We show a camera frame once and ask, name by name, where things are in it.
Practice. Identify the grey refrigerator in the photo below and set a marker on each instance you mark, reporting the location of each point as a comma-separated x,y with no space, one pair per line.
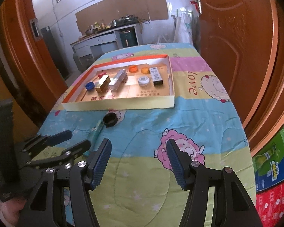
52,49

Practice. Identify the black gas stove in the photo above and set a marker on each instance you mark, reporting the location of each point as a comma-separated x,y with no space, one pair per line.
126,20

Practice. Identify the shallow cardboard box tray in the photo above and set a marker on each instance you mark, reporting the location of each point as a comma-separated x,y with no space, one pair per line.
120,104

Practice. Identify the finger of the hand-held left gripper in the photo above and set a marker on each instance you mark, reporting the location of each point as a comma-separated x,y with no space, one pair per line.
78,147
59,136

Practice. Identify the dark green appliance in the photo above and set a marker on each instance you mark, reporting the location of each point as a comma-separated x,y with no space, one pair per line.
128,39

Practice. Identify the metal door strike plate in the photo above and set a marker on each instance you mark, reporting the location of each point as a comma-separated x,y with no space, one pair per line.
36,29

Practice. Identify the red carton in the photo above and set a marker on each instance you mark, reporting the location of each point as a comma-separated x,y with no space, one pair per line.
272,202

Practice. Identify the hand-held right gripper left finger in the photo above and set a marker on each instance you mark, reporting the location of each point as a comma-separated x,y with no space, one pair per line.
101,163

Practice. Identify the brown wooden door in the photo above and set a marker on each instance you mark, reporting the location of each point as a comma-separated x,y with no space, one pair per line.
227,40

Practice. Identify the white plastic bags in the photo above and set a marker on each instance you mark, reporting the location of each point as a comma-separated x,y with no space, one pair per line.
182,28

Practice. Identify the blue bottle cap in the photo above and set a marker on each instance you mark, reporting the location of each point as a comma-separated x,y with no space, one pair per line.
90,85

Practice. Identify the red bottle cap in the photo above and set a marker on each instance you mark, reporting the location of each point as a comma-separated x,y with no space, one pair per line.
101,75

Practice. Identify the grey gas cylinder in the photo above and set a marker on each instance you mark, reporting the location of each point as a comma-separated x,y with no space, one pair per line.
76,60

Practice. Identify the white bottle cap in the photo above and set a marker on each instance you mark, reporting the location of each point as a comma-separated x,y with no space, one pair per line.
143,80

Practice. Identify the teal slim box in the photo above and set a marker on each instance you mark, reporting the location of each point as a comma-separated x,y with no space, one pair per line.
96,131

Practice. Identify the white kitchen counter cabinet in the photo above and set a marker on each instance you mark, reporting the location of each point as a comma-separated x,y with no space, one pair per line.
104,43

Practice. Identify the clear plastic box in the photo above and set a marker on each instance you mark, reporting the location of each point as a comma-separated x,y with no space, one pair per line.
118,80

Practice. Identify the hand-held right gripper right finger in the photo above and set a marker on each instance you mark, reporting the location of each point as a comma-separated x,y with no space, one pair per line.
176,163

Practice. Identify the yellow bottle cap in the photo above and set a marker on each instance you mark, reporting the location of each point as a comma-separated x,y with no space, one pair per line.
144,70

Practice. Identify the black bottle cap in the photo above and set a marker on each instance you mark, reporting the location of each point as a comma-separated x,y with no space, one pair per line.
110,119

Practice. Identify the small wooden block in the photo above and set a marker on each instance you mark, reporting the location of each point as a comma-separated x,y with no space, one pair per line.
103,84

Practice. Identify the brown door frame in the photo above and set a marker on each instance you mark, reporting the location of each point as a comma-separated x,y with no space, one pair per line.
21,63

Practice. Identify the metal kettle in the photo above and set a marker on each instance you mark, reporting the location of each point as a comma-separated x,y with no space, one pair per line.
112,23

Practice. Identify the white and black box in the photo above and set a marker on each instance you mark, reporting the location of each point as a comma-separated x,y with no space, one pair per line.
156,76

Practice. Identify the cardboard wall sheets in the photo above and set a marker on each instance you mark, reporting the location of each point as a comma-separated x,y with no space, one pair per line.
123,7

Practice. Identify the orange bottle cap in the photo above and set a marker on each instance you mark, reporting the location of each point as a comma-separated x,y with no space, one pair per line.
133,69

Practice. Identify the green beer carton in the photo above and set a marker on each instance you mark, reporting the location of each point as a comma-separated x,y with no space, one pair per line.
272,160

